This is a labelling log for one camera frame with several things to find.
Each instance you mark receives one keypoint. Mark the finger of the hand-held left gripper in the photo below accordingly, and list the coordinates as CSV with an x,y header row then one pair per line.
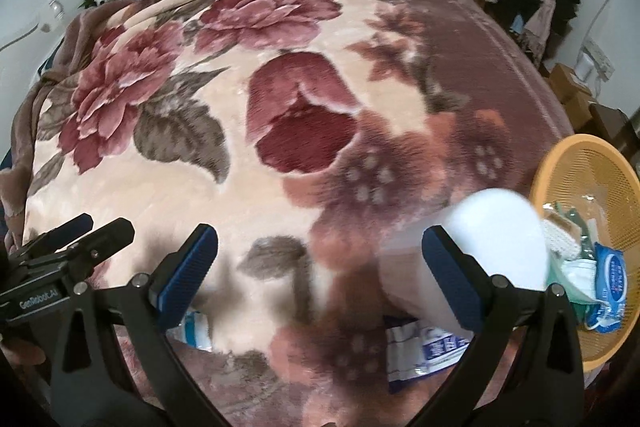
x,y
70,227
105,239

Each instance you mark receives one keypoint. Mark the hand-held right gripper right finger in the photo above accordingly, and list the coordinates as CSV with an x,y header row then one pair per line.
x,y
452,279

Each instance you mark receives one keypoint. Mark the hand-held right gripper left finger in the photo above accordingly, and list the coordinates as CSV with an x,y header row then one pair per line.
x,y
192,267

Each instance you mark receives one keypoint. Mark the green face mask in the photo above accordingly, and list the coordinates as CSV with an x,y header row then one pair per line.
x,y
570,304

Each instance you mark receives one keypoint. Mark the packaged white face mask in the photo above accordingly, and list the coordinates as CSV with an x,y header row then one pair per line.
x,y
580,274

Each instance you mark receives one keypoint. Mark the green scouring pad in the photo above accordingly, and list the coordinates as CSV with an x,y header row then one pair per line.
x,y
565,213

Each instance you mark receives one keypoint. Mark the blue wet wipe packet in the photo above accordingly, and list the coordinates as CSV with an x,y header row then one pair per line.
x,y
611,287

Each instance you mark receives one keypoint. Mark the yellow plastic basket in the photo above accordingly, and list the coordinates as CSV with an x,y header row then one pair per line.
x,y
600,177

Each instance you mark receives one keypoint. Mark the person's left hand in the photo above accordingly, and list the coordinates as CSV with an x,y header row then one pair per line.
x,y
20,352

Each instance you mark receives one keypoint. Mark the white blue packet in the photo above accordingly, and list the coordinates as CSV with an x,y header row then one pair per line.
x,y
195,329
425,352

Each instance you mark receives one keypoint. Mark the dark brown box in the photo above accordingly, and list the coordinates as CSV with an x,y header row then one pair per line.
x,y
606,123

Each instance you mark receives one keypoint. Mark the clear plastic bottle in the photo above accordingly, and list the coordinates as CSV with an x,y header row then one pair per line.
x,y
53,7

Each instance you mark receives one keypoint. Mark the cardboard box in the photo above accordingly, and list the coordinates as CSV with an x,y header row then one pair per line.
x,y
570,86

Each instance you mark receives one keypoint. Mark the floral plush blanket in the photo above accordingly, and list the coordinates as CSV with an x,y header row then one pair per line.
x,y
300,57

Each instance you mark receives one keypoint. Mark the white power strip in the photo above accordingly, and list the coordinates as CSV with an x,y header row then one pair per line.
x,y
595,58

